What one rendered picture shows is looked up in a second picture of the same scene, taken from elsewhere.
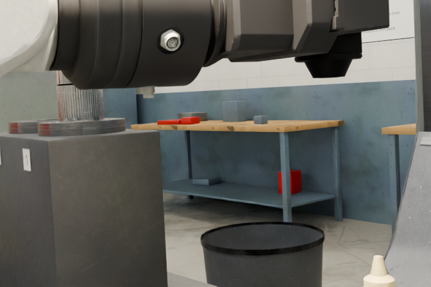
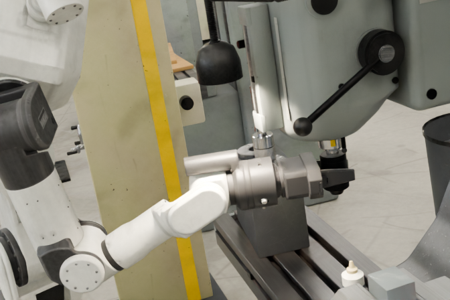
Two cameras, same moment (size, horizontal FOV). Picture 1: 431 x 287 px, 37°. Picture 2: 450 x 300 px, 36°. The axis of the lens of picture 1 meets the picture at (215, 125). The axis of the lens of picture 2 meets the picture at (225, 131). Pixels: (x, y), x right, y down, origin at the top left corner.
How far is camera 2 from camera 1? 0.94 m
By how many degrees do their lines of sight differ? 29
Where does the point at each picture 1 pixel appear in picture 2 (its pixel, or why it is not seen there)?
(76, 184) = not seen: hidden behind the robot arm
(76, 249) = (263, 224)
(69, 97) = (258, 155)
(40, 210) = not seen: hidden behind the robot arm
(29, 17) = (219, 206)
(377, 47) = not seen: outside the picture
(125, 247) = (286, 222)
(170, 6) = (262, 192)
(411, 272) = (438, 237)
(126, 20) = (248, 198)
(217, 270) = (433, 156)
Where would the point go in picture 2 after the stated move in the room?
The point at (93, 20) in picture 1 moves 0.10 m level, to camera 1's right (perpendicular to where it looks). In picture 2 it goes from (238, 199) to (293, 201)
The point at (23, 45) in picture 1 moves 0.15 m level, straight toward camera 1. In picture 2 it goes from (217, 213) to (205, 256)
